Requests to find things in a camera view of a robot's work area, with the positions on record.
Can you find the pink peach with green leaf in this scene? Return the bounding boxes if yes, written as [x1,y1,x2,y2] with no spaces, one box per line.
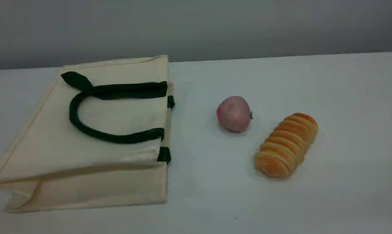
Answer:
[216,96,253,134]

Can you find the white canvas bag green handles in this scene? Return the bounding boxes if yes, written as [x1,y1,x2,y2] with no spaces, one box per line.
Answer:
[0,55,176,213]

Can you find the long ridged golden bread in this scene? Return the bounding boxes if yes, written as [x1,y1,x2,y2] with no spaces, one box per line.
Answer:
[254,112,319,178]

